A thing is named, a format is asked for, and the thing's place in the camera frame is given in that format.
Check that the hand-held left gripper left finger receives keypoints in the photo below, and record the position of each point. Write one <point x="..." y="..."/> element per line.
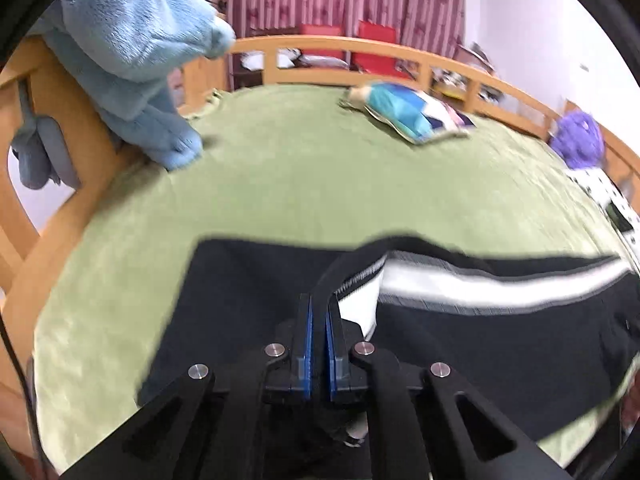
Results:
<point x="306" y="355"/>

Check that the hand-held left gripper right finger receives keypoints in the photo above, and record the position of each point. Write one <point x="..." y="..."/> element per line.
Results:
<point x="331" y="360"/>

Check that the black pants with white waistband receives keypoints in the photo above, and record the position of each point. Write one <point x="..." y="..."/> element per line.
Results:
<point x="240" y="300"/>

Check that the green fleece blanket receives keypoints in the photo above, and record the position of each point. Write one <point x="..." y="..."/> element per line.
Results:
<point x="300" y="170"/>

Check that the geometric patterned pillow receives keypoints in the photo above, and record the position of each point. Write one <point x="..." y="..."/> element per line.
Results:
<point x="405" y="110"/>

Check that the dark wooden chair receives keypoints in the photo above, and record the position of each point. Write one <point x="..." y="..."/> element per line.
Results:
<point x="245" y="80"/>

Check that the pile of bags and papers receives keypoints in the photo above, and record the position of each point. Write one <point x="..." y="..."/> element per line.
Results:
<point x="462" y="75"/>

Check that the white floral pillow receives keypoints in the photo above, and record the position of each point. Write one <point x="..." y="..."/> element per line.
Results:
<point x="595" y="185"/>

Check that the red chair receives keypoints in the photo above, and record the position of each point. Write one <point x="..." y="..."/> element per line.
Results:
<point x="322" y="35"/>
<point x="375" y="45"/>

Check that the grey-blue hanging plush piece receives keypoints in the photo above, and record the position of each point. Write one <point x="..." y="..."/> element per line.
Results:
<point x="45" y="155"/>

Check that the purple plush toy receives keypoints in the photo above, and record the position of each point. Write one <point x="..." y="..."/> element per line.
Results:
<point x="580" y="140"/>

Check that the wooden bed frame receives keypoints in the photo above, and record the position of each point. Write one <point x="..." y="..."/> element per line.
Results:
<point x="65" y="95"/>

